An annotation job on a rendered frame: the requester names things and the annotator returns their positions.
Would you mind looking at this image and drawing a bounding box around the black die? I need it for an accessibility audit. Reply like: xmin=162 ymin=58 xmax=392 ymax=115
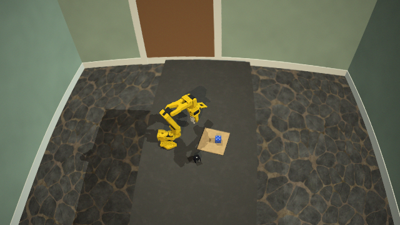
xmin=193 ymin=154 xmax=201 ymax=163

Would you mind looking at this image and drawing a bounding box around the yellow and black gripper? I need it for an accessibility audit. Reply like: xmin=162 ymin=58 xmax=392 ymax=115
xmin=186 ymin=102 xmax=207 ymax=122

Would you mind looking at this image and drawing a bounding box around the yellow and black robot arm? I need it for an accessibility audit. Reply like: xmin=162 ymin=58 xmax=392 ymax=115
xmin=158 ymin=94 xmax=197 ymax=149

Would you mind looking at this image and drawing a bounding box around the tan square mat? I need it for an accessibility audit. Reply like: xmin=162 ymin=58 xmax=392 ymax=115
xmin=197 ymin=127 xmax=230 ymax=155

